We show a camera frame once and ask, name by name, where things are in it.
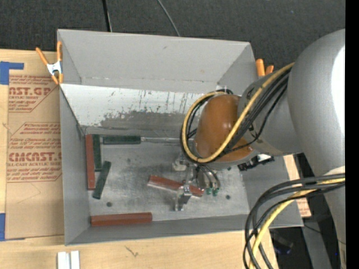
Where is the red-brown flat block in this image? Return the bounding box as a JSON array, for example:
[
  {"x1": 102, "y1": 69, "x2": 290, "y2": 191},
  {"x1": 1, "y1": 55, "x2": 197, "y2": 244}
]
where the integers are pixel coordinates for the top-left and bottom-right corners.
[
  {"x1": 90, "y1": 212, "x2": 153, "y2": 227},
  {"x1": 146, "y1": 175, "x2": 205, "y2": 198},
  {"x1": 85, "y1": 133, "x2": 96, "y2": 191}
]

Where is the brown cardboard board, red print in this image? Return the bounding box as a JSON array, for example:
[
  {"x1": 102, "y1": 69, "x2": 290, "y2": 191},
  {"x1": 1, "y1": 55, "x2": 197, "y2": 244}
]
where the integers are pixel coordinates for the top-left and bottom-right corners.
[{"x1": 0, "y1": 48, "x2": 312, "y2": 241}]

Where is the black cylinder on white bracket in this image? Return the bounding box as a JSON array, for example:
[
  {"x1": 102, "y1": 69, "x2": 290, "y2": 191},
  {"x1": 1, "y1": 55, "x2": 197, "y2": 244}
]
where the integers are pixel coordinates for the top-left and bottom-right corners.
[{"x1": 237, "y1": 154, "x2": 275, "y2": 173}]

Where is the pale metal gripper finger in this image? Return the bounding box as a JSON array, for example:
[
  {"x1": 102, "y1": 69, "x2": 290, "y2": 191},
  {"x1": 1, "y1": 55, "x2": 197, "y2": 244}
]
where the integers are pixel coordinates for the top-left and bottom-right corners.
[
  {"x1": 175, "y1": 185, "x2": 193, "y2": 212},
  {"x1": 172, "y1": 160, "x2": 195, "y2": 171}
]

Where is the dark green flat block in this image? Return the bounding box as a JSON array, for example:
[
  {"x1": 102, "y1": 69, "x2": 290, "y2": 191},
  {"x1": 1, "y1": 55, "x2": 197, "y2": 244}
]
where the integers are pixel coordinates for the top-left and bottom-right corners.
[
  {"x1": 92, "y1": 160, "x2": 112, "y2": 200},
  {"x1": 93, "y1": 134, "x2": 103, "y2": 171},
  {"x1": 102, "y1": 135, "x2": 141, "y2": 146}
]

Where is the grey metal bin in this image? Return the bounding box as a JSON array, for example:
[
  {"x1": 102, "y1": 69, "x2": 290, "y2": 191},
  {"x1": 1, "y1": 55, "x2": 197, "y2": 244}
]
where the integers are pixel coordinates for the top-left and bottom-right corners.
[{"x1": 57, "y1": 29, "x2": 305, "y2": 247}]

